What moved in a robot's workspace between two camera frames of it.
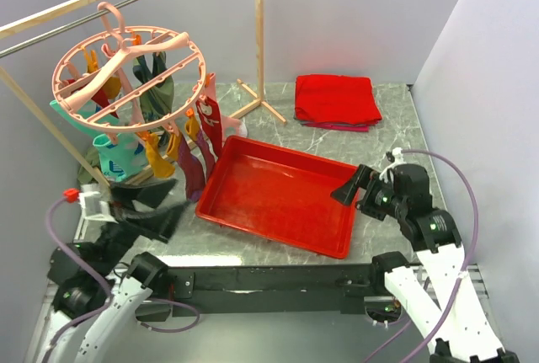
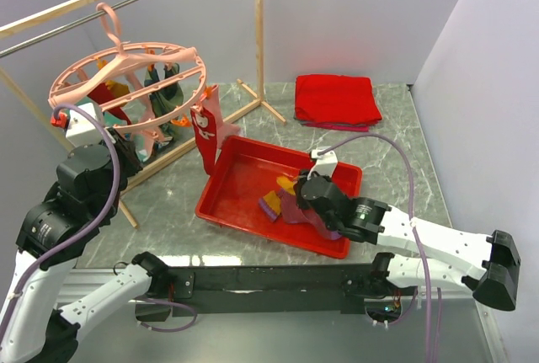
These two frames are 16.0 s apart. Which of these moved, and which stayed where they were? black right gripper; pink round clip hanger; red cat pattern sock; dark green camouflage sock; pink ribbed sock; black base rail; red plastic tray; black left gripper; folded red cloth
Moved: pink ribbed sock; black right gripper; black left gripper; pink round clip hanger; red cat pattern sock; dark green camouflage sock
Stayed: black base rail; red plastic tray; folded red cloth
